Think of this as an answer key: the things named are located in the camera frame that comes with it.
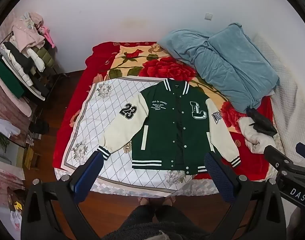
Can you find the red floral blanket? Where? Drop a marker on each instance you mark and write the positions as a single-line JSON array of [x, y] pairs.
[[172, 67]]

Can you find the white textured bedspread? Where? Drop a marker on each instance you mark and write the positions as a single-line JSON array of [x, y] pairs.
[[287, 105]]

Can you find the olive puffer jacket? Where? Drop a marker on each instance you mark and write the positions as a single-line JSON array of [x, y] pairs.
[[47, 56]]

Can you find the black garment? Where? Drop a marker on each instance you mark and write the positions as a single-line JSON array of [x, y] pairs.
[[18, 56]]

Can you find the white wall socket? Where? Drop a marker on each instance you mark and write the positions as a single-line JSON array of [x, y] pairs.
[[208, 16]]

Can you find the printed plastic bag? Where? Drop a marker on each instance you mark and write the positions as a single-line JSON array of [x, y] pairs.
[[16, 210]]

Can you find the white diamond-pattern bed sheet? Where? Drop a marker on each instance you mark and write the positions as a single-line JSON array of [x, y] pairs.
[[92, 120]]

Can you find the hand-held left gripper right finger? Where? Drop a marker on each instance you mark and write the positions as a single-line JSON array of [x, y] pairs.
[[217, 177]]

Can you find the green and cream varsity jacket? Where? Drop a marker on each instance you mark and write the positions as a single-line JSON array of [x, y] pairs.
[[167, 120]]

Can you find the person's right foot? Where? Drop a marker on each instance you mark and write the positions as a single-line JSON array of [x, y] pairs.
[[169, 201]]

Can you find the person's foot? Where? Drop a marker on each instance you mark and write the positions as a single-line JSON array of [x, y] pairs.
[[169, 201], [145, 201]]

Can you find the person's left foot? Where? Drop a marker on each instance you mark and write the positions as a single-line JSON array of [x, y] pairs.
[[145, 201]]

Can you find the black bag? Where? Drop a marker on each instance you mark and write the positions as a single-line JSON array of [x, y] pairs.
[[40, 127]]

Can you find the yellow stool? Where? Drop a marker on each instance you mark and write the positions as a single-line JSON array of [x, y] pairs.
[[31, 157]]

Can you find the green garment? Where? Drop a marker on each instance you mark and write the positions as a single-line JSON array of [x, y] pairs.
[[7, 77]]

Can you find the white crumpled cloth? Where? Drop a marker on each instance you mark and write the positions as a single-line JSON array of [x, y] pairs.
[[250, 135]]

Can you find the green potted plant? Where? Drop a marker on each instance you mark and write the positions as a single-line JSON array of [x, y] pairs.
[[0, 142]]

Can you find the quilted mattress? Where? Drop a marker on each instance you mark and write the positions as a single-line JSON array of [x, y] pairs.
[[205, 187]]

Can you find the white puffer jacket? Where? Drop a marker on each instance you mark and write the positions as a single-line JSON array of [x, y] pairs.
[[36, 58]]

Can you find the pink jacket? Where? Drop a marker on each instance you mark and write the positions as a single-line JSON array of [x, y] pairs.
[[27, 35]]

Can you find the blue duvet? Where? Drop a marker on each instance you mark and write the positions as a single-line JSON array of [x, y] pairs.
[[230, 65]]

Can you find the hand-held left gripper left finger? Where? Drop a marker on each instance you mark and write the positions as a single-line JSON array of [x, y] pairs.
[[88, 177]]

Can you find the metal clothes rack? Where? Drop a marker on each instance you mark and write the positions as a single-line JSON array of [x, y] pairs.
[[51, 85]]

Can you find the white folded cloth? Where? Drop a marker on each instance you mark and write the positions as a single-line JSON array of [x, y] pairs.
[[3, 127]]

